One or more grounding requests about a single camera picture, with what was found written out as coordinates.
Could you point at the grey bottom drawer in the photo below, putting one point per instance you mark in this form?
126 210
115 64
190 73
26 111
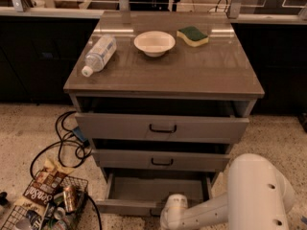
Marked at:
144 193

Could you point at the grey drawer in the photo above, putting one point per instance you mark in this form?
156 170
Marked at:
144 193
160 160
225 130

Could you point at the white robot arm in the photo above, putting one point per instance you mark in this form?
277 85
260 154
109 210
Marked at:
258 197

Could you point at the grey drawer cabinet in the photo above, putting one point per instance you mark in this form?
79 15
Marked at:
212 80

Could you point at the grey top drawer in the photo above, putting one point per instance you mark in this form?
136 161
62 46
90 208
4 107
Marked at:
225 130

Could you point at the grey middle drawer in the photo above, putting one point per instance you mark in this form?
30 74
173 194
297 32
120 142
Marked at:
160 160

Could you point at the white bowl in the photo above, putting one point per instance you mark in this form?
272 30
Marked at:
154 43

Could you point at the clear plastic water bottle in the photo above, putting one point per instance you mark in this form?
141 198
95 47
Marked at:
99 55

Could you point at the blue power plug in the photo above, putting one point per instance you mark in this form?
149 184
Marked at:
79 135

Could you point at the green yellow sponge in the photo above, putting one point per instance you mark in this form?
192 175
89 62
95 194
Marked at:
192 36

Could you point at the brown drink can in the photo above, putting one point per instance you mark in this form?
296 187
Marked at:
70 199

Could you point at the brown snack bag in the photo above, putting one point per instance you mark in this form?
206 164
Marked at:
42 189

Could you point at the black wire basket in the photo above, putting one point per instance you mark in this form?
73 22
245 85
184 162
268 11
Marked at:
19 212

